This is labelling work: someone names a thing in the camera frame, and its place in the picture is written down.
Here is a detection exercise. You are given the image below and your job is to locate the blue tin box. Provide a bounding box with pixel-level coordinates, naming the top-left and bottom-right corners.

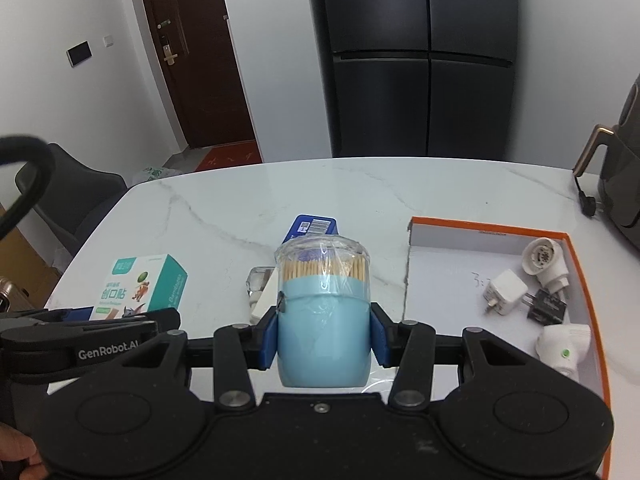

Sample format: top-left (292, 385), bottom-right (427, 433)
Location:
top-left (282, 215), bottom-right (341, 249)

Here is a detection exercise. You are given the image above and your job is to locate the small white charger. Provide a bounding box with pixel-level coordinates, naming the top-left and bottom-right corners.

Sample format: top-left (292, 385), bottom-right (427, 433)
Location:
top-left (482, 269), bottom-right (529, 316)

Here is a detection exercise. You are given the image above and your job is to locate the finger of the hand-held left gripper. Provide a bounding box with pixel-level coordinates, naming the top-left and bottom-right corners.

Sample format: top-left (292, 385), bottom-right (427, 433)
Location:
top-left (0, 307), bottom-right (182, 334)

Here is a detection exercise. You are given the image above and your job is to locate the red doormat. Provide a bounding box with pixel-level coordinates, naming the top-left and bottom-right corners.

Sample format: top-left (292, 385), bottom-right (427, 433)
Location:
top-left (194, 141), bottom-right (264, 174)

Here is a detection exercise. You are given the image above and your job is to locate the beige power adapter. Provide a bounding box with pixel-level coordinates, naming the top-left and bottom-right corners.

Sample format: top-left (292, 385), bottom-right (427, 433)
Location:
top-left (250, 275), bottom-right (281, 324)

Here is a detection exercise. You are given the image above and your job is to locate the person's left hand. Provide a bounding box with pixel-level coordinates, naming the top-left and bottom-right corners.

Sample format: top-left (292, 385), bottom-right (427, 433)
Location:
top-left (0, 421), bottom-right (49, 480)

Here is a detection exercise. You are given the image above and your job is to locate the dark grey air fryer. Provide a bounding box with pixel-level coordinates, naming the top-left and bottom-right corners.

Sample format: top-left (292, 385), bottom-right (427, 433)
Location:
top-left (572, 72), bottom-right (640, 252)

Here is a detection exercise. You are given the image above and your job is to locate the black refrigerator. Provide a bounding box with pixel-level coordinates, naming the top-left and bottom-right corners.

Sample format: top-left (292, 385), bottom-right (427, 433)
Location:
top-left (304, 0), bottom-right (520, 159)

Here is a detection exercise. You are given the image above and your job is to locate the black cable loop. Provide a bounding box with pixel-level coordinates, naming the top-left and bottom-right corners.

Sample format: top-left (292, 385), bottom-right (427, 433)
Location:
top-left (0, 134), bottom-right (57, 242)

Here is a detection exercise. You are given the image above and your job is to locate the white and green plastic bag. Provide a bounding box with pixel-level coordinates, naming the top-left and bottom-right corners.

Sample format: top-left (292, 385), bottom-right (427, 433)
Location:
top-left (131, 165), bottom-right (184, 187)

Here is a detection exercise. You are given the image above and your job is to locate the grey chair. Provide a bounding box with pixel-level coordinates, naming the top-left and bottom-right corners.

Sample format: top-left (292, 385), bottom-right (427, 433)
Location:
top-left (15, 142), bottom-right (129, 257)

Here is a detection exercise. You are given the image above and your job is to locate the dark brown door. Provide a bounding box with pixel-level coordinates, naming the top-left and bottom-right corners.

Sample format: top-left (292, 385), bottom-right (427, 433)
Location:
top-left (135, 0), bottom-right (264, 151)

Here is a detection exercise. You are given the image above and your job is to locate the black wall panel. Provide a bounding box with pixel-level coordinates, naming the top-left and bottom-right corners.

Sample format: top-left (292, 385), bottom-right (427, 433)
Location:
top-left (66, 40), bottom-right (94, 68)

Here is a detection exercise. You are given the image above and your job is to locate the brass door lock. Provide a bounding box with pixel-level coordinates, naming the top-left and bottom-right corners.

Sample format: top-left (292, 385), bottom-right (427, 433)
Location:
top-left (156, 19), bottom-right (179, 65)

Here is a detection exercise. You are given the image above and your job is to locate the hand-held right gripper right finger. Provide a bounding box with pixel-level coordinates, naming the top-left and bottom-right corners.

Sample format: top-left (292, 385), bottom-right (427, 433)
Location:
top-left (370, 302), bottom-right (532, 408)

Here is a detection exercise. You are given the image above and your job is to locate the large white plug adapter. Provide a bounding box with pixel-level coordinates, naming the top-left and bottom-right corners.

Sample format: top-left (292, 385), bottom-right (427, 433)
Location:
top-left (536, 323), bottom-right (594, 379)

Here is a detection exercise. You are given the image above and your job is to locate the black power plug with cable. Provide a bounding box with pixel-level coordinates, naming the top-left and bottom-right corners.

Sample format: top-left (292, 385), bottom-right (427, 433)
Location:
top-left (574, 175), bottom-right (599, 219)

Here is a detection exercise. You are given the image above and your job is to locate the light blue toothpick holder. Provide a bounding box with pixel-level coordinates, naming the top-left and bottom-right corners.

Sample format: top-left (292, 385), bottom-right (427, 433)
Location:
top-left (274, 235), bottom-right (374, 389)

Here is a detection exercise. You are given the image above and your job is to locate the orange and white cardboard box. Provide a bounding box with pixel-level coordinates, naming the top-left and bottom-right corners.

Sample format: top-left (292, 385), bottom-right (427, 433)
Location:
top-left (401, 216), bottom-right (613, 480)

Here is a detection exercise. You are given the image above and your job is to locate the clear round lid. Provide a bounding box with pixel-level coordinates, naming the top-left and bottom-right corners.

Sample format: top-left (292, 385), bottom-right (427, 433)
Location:
top-left (361, 377), bottom-right (402, 397)

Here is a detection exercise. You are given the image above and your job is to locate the clear plastic piece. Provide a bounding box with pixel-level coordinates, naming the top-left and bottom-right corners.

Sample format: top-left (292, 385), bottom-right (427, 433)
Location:
top-left (247, 267), bottom-right (276, 299)

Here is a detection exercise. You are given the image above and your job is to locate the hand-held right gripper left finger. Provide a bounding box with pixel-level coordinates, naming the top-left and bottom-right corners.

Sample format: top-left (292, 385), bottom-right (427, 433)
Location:
top-left (107, 304), bottom-right (281, 409)

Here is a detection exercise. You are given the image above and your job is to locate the green and white bandage box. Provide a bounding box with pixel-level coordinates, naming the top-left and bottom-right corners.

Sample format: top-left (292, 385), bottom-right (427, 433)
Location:
top-left (92, 254), bottom-right (190, 322)

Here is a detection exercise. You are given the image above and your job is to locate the black adapter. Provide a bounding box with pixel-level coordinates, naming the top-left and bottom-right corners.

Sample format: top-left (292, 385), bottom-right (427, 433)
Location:
top-left (522, 287), bottom-right (569, 327)

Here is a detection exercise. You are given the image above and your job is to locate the white round plug adapter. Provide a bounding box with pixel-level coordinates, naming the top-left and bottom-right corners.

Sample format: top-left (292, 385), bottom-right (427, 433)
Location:
top-left (522, 237), bottom-right (571, 292)

